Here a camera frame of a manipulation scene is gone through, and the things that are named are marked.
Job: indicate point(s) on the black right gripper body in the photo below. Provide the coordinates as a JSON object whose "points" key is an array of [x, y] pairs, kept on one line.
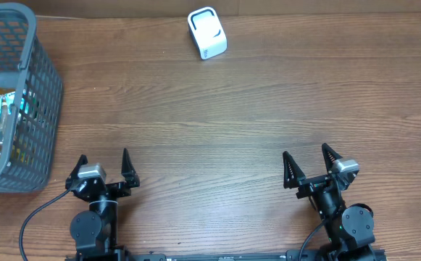
{"points": [[327, 201]]}

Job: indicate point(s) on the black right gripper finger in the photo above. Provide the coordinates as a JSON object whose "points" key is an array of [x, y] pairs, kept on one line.
{"points": [[293, 175], [330, 156]]}

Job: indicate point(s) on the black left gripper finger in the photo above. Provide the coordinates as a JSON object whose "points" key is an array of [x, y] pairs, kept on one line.
{"points": [[73, 178], [128, 171]]}

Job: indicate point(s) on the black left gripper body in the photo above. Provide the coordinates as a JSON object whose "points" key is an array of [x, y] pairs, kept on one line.
{"points": [[117, 190]]}

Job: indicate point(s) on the teal white small packet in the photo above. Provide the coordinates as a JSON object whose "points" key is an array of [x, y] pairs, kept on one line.
{"points": [[10, 98]]}

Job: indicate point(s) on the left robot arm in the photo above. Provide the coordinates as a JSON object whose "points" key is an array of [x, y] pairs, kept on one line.
{"points": [[95, 230]]}

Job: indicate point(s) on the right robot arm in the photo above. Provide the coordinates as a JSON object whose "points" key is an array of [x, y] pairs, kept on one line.
{"points": [[349, 228]]}

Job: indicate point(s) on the white barcode scanner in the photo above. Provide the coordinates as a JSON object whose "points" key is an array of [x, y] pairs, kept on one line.
{"points": [[207, 32]]}

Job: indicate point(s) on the grey plastic shopping basket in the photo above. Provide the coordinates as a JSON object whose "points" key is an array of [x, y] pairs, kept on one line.
{"points": [[29, 139]]}

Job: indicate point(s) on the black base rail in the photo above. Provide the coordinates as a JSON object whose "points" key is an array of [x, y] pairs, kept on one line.
{"points": [[290, 255]]}

